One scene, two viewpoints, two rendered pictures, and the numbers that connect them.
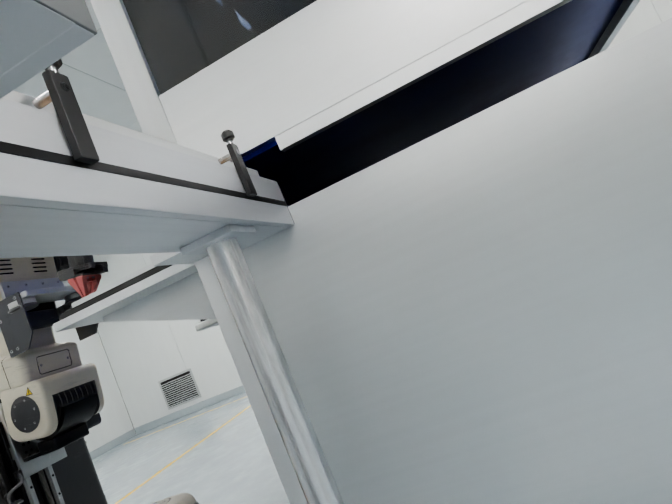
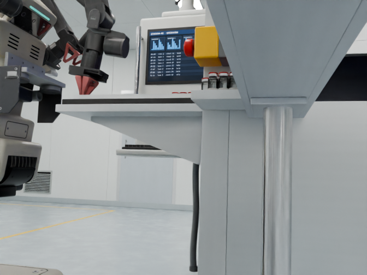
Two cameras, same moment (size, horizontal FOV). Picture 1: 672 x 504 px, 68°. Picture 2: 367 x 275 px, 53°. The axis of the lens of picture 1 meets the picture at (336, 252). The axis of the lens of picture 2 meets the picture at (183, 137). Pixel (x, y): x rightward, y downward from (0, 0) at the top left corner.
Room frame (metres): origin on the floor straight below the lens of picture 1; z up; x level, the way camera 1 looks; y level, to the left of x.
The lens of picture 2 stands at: (0.14, 0.34, 0.72)
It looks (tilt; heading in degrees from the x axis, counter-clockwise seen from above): 5 degrees up; 358
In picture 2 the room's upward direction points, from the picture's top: 2 degrees clockwise
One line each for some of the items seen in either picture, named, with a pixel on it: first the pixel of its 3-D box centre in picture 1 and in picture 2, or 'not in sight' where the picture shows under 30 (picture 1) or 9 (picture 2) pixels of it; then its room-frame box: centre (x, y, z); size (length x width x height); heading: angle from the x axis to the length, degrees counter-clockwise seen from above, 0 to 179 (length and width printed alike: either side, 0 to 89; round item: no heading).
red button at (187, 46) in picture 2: not in sight; (192, 47); (0.96, 0.31, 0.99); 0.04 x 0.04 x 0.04; 75
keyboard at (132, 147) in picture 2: not in sight; (165, 148); (1.94, 0.38, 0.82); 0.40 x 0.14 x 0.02; 74
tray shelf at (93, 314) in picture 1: (216, 277); (175, 124); (1.40, 0.34, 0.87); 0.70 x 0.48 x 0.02; 165
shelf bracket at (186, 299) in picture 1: (171, 315); (148, 140); (1.16, 0.41, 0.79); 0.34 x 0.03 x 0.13; 75
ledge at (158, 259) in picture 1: (202, 245); (228, 100); (0.92, 0.23, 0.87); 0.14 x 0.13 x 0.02; 75
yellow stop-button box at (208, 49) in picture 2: not in sight; (212, 47); (0.95, 0.26, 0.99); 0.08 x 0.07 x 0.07; 75
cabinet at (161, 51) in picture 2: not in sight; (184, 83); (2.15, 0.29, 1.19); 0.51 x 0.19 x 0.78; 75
